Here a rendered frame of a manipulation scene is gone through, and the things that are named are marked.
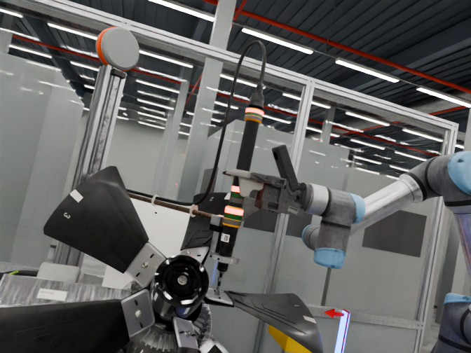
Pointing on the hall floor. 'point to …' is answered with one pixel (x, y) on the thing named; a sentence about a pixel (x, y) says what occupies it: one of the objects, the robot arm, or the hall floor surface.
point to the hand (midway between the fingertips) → (230, 170)
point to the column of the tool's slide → (90, 137)
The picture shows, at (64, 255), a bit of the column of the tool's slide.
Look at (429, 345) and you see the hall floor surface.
